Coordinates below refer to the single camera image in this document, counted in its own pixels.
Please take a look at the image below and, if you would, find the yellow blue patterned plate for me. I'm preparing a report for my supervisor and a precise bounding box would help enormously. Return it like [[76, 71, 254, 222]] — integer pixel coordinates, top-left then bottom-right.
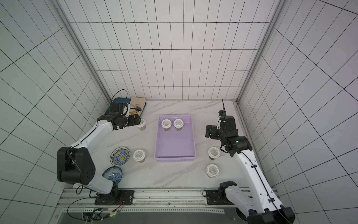
[[110, 147, 131, 166]]

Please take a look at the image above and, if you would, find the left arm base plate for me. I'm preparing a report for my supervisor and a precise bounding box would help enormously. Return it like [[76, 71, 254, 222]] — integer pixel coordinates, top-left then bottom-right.
[[94, 189, 134, 206]]

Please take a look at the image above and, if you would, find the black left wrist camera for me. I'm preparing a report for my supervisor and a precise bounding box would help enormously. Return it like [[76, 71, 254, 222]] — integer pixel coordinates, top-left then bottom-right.
[[108, 102, 128, 117]]

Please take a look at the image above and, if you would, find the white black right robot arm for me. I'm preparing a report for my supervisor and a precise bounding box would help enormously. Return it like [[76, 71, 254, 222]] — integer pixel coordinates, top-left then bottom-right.
[[205, 110, 296, 224]]

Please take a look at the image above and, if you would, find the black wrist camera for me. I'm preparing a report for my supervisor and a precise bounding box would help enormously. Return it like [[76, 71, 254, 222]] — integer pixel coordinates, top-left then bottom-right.
[[219, 110, 227, 117], [108, 102, 128, 117]]

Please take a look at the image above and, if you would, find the aluminium rail frame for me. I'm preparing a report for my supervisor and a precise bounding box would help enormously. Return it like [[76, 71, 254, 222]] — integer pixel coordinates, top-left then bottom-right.
[[50, 188, 244, 224]]

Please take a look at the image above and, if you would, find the dark teal tray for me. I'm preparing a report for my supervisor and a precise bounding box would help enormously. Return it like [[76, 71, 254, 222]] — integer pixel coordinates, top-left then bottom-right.
[[113, 98, 131, 104]]

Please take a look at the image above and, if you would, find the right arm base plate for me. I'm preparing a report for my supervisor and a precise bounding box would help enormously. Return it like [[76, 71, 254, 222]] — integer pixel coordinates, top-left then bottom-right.
[[203, 189, 224, 205]]

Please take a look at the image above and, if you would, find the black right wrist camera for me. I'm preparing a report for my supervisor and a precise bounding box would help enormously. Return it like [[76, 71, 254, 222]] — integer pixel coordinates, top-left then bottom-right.
[[219, 110, 227, 117]]

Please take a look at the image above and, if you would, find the yogurt cup white lid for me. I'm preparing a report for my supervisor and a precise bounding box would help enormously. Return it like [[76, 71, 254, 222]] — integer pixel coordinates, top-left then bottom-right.
[[206, 164, 220, 178], [136, 119, 146, 131], [161, 119, 172, 131], [173, 119, 184, 131], [208, 147, 221, 160], [133, 149, 146, 163]]

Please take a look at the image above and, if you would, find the black base cable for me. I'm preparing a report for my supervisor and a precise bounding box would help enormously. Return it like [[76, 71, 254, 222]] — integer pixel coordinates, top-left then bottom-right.
[[66, 184, 101, 222]]

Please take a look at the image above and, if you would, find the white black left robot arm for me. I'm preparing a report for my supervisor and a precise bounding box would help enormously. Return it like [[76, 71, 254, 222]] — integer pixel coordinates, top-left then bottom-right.
[[57, 112, 141, 195]]

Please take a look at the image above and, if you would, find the purple perforated plastic basket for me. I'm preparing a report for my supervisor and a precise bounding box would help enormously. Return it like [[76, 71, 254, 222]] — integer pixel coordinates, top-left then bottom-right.
[[154, 114, 196, 162]]

